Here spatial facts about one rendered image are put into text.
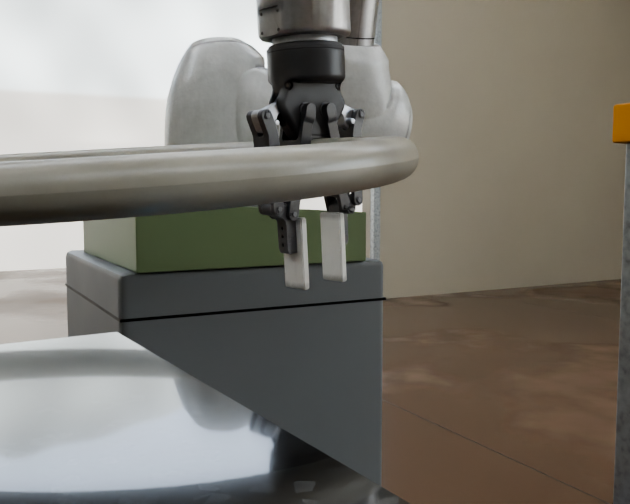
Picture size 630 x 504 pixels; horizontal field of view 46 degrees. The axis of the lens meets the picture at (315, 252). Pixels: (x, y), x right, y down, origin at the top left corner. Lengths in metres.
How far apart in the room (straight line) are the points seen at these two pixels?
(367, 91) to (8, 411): 0.95
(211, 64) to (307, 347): 0.45
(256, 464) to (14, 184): 0.19
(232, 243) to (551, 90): 6.32
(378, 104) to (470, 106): 5.39
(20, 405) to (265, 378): 0.77
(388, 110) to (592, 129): 6.41
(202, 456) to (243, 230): 0.79
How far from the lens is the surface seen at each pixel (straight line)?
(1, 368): 0.38
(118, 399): 0.31
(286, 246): 0.72
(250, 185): 0.38
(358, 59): 1.18
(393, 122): 1.21
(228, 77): 1.17
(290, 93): 0.71
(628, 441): 1.76
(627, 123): 1.68
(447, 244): 6.42
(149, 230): 0.97
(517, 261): 6.95
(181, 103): 1.18
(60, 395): 0.32
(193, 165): 0.37
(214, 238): 1.00
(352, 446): 1.16
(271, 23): 0.72
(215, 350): 1.03
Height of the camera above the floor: 0.91
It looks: 5 degrees down
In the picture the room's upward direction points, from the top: straight up
